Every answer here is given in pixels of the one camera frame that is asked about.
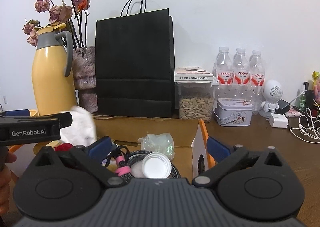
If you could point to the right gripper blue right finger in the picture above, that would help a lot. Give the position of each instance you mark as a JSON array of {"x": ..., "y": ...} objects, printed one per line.
[{"x": 218, "y": 150}]

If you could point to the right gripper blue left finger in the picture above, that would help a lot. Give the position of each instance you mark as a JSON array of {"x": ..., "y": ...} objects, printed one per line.
[{"x": 100, "y": 149}]

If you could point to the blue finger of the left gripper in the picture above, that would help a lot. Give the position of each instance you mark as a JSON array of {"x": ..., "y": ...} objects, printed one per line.
[{"x": 23, "y": 112}]

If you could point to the red artificial rose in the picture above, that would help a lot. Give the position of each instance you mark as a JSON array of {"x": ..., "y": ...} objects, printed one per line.
[{"x": 63, "y": 147}]

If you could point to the iridescent plastic bag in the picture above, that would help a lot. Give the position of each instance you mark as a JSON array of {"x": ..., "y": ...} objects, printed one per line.
[{"x": 162, "y": 143}]

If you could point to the white bottle cap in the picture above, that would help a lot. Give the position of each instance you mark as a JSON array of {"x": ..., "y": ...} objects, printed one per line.
[{"x": 156, "y": 166}]

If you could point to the person's left hand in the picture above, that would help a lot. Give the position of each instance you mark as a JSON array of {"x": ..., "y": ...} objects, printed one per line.
[{"x": 5, "y": 189}]

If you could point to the yellow ceramic mug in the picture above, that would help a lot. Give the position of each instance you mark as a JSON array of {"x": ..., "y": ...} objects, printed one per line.
[{"x": 34, "y": 113}]

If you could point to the red cardboard box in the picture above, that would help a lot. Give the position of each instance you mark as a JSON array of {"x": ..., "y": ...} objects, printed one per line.
[{"x": 183, "y": 141}]

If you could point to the yellow plush toy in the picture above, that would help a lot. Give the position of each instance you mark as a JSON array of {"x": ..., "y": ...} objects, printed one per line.
[{"x": 54, "y": 144}]

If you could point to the yellow thermos jug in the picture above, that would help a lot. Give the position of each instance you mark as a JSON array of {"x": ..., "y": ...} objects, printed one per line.
[{"x": 51, "y": 73}]

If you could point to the small decorated tin box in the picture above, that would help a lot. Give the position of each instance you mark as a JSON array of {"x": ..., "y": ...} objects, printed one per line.
[{"x": 233, "y": 112}]

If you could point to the white charger adapter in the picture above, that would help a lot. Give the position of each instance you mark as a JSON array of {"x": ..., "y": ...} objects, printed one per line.
[{"x": 278, "y": 120}]

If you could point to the clear seed container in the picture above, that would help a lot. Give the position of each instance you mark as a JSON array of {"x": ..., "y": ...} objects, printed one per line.
[{"x": 195, "y": 91}]

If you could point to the water bottle middle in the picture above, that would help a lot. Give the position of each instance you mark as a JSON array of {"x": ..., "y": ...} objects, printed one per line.
[{"x": 241, "y": 73}]

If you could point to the water bottle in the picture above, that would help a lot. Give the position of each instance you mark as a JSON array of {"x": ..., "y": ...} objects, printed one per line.
[
  {"x": 241, "y": 73},
  {"x": 223, "y": 71},
  {"x": 257, "y": 79}
]

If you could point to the white robot figurine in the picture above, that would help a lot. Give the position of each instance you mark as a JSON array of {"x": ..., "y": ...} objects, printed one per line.
[{"x": 272, "y": 94}]

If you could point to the water bottle left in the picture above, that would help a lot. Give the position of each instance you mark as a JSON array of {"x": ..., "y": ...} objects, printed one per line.
[{"x": 223, "y": 71}]

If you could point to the water bottle right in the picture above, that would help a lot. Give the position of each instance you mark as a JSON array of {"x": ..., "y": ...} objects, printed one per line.
[{"x": 257, "y": 79}]

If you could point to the black paper bag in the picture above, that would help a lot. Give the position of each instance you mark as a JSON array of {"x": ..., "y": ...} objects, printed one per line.
[{"x": 135, "y": 63}]

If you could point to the dried pink roses bouquet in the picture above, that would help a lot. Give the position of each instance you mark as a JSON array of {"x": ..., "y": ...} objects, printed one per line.
[{"x": 74, "y": 15}]

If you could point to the colourful snack packet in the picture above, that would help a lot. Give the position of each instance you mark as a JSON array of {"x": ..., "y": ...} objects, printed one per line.
[{"x": 316, "y": 86}]

